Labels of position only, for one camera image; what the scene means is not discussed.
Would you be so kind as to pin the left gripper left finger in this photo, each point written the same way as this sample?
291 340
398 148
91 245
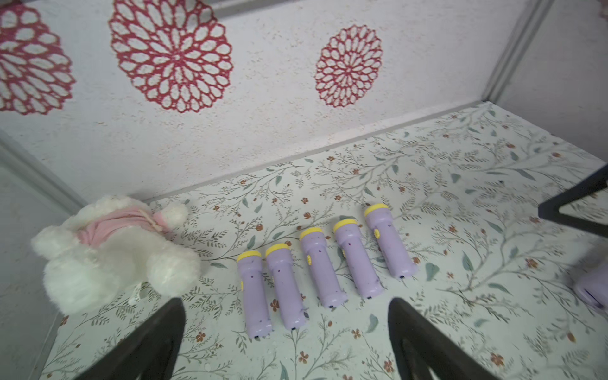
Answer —
149 352

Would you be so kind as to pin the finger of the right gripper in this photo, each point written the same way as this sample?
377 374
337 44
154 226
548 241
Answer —
550 209

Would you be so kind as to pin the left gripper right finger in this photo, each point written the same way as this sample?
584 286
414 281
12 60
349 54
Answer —
423 352

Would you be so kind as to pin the purple flashlight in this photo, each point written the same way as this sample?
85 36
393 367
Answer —
398 261
314 247
349 239
280 262
257 317
590 283

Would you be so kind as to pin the white plush toy pink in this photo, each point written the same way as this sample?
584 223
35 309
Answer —
114 246

